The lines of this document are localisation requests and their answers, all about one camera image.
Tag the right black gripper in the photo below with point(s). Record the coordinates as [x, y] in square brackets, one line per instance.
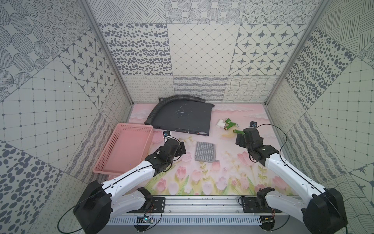
[240, 140]

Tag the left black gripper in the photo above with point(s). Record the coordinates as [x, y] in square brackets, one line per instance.
[178, 145]

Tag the grey striped dishcloth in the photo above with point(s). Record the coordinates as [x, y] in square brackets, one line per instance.
[205, 152]

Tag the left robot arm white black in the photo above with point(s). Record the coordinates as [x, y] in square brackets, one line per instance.
[101, 202]

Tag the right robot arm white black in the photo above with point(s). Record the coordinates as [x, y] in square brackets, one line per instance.
[321, 210]

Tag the green yellow toy piece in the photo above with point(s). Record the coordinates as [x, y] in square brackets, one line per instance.
[231, 133]

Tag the green white toy spray gun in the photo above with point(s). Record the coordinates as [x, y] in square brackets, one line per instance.
[227, 124]

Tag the pink plastic basket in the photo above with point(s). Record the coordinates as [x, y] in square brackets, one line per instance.
[127, 147]

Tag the left small circuit board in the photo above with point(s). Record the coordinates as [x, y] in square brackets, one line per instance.
[145, 219]

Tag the small circuit board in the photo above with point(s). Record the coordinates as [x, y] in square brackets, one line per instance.
[267, 221]
[145, 219]

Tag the right small circuit board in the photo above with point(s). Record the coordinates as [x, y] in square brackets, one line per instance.
[267, 221]

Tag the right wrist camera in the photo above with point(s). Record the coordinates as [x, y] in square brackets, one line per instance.
[253, 124]

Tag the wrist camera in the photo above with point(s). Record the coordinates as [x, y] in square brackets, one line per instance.
[253, 124]
[166, 133]

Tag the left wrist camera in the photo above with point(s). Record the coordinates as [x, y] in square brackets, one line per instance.
[166, 133]

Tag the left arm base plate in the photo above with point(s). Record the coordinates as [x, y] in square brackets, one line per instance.
[153, 205]

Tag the aluminium frame rail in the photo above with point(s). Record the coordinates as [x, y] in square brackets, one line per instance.
[209, 206]

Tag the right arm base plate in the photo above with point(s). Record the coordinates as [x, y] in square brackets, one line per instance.
[250, 205]

